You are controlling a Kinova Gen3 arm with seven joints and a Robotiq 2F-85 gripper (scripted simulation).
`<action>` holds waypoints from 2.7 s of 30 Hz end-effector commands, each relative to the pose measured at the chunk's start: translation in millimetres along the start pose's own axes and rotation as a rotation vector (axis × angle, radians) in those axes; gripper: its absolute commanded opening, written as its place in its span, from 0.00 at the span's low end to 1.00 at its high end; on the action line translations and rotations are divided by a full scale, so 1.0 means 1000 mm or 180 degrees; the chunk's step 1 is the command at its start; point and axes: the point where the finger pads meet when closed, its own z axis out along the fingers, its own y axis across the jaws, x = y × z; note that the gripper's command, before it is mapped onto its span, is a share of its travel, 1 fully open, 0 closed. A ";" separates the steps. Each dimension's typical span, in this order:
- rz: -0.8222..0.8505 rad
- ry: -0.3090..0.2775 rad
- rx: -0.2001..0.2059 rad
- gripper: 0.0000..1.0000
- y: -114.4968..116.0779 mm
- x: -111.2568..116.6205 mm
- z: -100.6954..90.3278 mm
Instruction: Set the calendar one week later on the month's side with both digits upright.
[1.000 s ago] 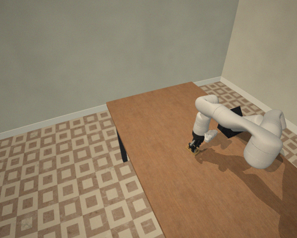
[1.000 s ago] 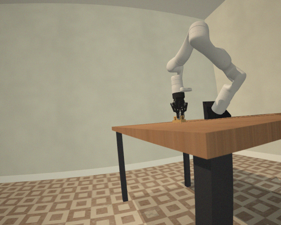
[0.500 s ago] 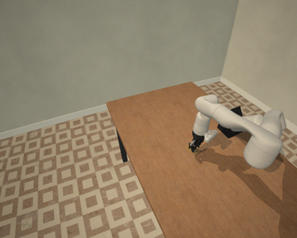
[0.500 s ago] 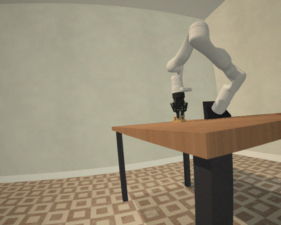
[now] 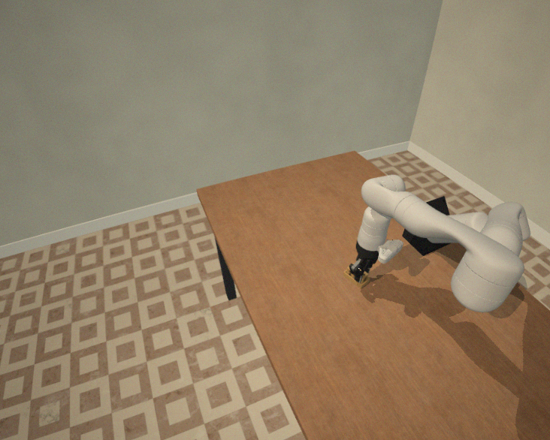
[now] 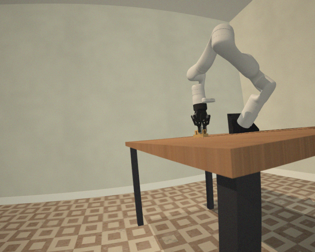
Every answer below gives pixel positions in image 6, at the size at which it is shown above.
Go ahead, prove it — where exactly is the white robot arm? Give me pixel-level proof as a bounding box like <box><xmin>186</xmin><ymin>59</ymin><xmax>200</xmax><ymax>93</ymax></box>
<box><xmin>187</xmin><ymin>24</ymin><xmax>276</xmax><ymax>128</ymax></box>

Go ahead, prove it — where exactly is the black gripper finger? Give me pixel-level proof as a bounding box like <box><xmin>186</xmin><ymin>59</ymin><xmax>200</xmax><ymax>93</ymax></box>
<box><xmin>191</xmin><ymin>113</ymin><xmax>203</xmax><ymax>134</ymax></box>
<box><xmin>202</xmin><ymin>113</ymin><xmax>210</xmax><ymax>132</ymax></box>

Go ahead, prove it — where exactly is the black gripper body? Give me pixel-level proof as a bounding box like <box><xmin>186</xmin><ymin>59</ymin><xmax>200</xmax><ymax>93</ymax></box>
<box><xmin>193</xmin><ymin>103</ymin><xmax>207</xmax><ymax>120</ymax></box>

